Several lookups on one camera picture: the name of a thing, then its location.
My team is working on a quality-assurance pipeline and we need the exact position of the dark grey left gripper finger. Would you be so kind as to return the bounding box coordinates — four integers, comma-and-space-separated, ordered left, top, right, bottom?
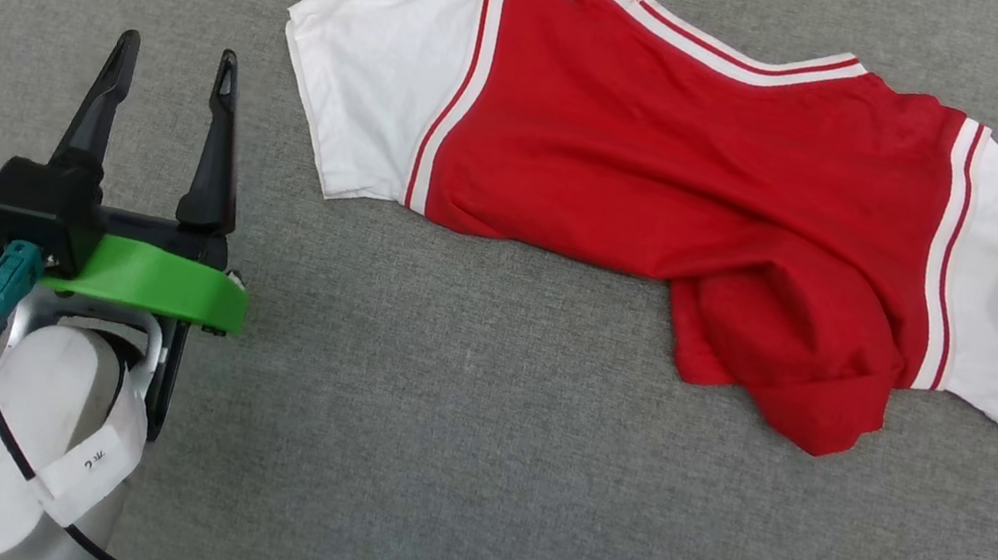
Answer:
174, 46, 265, 237
50, 20, 143, 179

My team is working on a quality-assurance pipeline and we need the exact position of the grey fabric sofa surface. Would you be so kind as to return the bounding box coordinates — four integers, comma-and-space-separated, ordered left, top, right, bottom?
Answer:
0, 0, 998, 560

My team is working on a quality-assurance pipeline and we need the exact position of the red and white t-shirt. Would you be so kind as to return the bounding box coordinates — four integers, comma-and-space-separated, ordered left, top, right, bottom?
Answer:
229, 0, 998, 488

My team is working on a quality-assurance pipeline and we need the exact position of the black cable with teal plug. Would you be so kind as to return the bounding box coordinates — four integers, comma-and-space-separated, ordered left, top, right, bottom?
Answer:
0, 237, 223, 560

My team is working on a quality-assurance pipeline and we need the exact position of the white paper label strap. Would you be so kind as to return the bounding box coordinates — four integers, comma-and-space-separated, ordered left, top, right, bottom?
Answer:
27, 368, 157, 537

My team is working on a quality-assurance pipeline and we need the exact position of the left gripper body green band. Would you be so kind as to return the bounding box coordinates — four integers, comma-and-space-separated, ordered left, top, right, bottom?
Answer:
0, 191, 261, 454

